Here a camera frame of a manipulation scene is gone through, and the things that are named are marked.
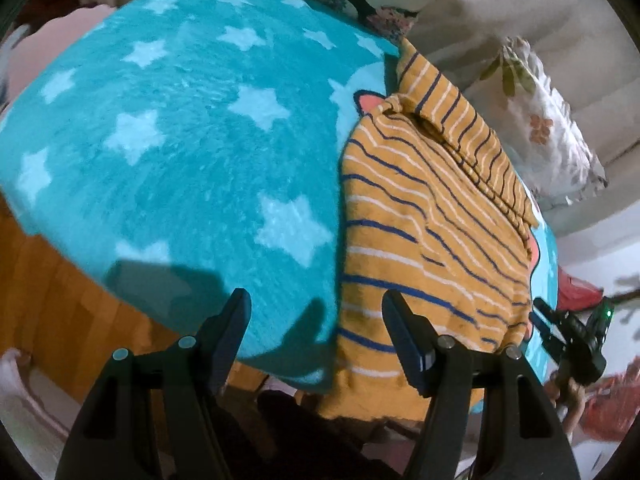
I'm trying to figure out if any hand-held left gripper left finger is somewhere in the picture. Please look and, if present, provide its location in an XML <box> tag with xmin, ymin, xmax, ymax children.
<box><xmin>54</xmin><ymin>287</ymin><xmax>252</xmax><ymax>480</ymax></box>

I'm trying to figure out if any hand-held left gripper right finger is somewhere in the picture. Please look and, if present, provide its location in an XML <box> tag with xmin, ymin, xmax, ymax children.
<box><xmin>381</xmin><ymin>290</ymin><xmax>582</xmax><ymax>480</ymax></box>

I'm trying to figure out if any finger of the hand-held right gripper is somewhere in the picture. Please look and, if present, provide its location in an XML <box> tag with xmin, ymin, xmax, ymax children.
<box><xmin>528</xmin><ymin>311</ymin><xmax>568</xmax><ymax>361</ymax></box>
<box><xmin>532</xmin><ymin>297</ymin><xmax>583</xmax><ymax>333</ymax></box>

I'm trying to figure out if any yellow striped small shirt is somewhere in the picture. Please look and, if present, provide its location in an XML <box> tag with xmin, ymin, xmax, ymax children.
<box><xmin>317</xmin><ymin>37</ymin><xmax>540</xmax><ymax>422</ymax></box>

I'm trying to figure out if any person's right hand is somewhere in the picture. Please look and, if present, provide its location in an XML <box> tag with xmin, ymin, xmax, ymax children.
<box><xmin>545</xmin><ymin>371</ymin><xmax>588</xmax><ymax>442</ymax></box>

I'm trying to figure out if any red patterned cloth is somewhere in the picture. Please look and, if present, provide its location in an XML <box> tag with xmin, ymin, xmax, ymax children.
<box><xmin>580</xmin><ymin>370</ymin><xmax>640</xmax><ymax>443</ymax></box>

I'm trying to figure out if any teal star-print blanket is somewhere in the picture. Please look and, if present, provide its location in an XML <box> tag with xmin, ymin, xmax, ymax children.
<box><xmin>0</xmin><ymin>0</ymin><xmax>560</xmax><ymax>413</ymax></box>

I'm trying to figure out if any white floral pillow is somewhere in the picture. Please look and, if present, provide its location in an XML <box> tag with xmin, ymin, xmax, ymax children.
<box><xmin>479</xmin><ymin>36</ymin><xmax>609</xmax><ymax>212</ymax></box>

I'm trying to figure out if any white pink-trimmed cloth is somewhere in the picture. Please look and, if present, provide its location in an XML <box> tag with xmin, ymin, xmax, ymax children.
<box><xmin>0</xmin><ymin>349</ymin><xmax>71</xmax><ymax>463</ymax></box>

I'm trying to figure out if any pink cloth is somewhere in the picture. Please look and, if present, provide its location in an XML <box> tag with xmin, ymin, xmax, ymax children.
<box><xmin>7</xmin><ymin>4</ymin><xmax>117</xmax><ymax>108</ymax></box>

